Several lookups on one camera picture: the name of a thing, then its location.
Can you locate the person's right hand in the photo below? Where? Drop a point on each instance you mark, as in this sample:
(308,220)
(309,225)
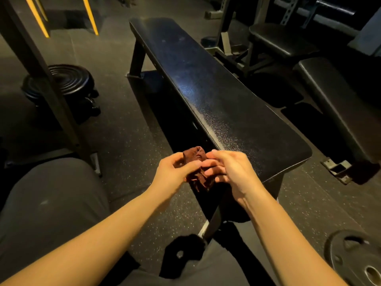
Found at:
(238,175)

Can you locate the person's left hand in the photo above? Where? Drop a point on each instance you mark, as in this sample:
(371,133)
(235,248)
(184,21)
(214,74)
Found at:
(169,178)

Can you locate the person's right fingers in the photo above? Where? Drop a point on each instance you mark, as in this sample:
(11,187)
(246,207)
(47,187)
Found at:
(215,168)

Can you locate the person's left thumb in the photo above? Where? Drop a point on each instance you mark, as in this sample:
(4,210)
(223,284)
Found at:
(192,167)

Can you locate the brown cloth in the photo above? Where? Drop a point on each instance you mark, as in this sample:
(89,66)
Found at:
(195,156)

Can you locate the person's left forearm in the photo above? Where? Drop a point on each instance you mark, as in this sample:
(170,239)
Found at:
(89,247)

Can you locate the person's right forearm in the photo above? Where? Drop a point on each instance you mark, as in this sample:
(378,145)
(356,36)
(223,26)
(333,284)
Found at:
(285,247)

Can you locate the black flat weight bench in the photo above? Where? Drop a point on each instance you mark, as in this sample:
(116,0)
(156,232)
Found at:
(214,95)

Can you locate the black shoe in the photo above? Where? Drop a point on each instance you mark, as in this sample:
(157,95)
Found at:
(181,262)

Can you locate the black inclined bench pad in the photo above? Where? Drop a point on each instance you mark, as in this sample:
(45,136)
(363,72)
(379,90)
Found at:
(336,101)

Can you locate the black padded machine seat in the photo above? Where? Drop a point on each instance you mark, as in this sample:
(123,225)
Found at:
(279,38)

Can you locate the black round rolling stool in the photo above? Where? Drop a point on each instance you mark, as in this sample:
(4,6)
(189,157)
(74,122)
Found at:
(64,83)

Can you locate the black iron weight plate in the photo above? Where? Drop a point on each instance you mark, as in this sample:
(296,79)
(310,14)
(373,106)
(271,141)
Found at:
(354,259)

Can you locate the yellow metal bar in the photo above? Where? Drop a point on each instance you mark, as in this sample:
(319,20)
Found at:
(37,17)
(90,16)

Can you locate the gray perforated rack beam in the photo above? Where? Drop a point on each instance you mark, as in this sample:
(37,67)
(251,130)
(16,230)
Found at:
(321,19)

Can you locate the gray padded backrest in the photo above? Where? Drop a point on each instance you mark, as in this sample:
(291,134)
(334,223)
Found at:
(367,35)

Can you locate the gray metal machine frame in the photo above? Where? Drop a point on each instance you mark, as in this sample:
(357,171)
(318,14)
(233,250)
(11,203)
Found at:
(226,35)

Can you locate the dark metal rack post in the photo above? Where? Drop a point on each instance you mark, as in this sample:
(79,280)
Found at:
(44,80)

